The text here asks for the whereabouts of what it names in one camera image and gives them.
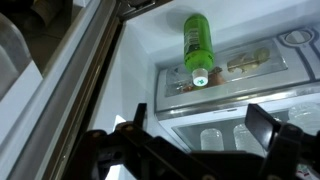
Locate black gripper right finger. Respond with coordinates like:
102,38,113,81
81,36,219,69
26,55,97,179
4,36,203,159
245,104,281,151

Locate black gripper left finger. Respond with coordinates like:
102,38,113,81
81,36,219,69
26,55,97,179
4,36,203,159
133,103,147,129

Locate green plastic bottle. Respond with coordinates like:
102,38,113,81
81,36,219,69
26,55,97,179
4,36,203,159
184,14,214,87

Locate clear water bottle middle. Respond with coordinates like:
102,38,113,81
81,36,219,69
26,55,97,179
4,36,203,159
233,124,265,157

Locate clear water bottle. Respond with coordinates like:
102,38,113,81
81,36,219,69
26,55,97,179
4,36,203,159
200,128,224,151
288,102,320,135
233,124,265,157

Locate clear water bottle right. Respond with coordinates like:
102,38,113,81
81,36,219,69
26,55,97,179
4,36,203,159
288,102,320,135

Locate clear water bottle left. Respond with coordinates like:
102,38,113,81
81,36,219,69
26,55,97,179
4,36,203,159
200,128,224,151

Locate clear vegetable crisper drawer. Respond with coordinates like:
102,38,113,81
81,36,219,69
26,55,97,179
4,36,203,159
156,35,315,112

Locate right open refrigerator door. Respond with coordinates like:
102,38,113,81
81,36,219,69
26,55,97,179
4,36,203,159
0,0,119,180

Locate upper clear door bin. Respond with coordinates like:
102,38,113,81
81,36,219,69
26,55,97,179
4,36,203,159
0,13,32,99

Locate crisper humidity dial panel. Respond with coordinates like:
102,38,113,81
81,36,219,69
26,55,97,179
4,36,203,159
277,27,320,81

